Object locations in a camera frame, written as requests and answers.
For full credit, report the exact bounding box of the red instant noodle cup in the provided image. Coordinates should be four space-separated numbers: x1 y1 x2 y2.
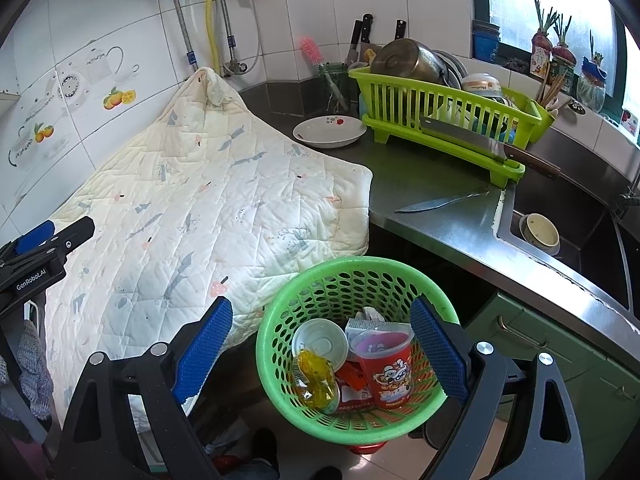
347 322 414 410

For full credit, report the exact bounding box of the orange snack wrapper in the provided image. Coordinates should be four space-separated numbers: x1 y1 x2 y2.
334 361 373 412

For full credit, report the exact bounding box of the yellow snack packet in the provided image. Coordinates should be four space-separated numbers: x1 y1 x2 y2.
292 349 340 414

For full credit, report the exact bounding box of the white plastic lid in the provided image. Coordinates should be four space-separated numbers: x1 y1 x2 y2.
291 318 349 372

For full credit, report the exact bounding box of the green plastic trash basket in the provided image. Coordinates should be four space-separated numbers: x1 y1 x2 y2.
256 256 459 446

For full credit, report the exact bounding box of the steel kitchen knife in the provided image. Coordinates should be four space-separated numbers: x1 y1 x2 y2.
395 188 489 214

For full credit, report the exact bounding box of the gloved left hand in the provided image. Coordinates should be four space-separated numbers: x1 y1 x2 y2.
15 320 53 422

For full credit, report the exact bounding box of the red plastic stool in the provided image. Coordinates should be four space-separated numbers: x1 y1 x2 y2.
347 441 386 455

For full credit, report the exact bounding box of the cream bowl in sink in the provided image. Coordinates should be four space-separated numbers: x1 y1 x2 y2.
518 214 561 256

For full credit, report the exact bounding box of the cream quilted cloth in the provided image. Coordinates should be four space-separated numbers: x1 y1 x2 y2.
44 68 372 416

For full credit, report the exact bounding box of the green cabinet door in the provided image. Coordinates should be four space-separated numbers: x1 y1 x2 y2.
460 292 639 479

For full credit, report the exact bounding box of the steel sink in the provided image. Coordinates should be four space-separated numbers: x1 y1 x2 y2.
498 169 639 315

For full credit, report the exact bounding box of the green dish rack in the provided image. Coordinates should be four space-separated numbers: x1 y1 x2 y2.
349 67 553 188

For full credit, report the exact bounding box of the white plate with red dot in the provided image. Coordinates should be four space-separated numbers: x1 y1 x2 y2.
293 115 367 150

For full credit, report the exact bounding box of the steel pot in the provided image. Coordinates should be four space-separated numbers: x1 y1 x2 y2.
370 38 446 84

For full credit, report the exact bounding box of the pink bottle brush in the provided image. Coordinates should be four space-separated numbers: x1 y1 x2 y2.
298 37 349 113

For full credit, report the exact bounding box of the cleaver with wooden handle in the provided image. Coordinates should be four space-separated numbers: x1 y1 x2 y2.
420 116 561 179

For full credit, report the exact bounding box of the yellow gas hose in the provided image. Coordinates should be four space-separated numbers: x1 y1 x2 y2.
204 0 222 74

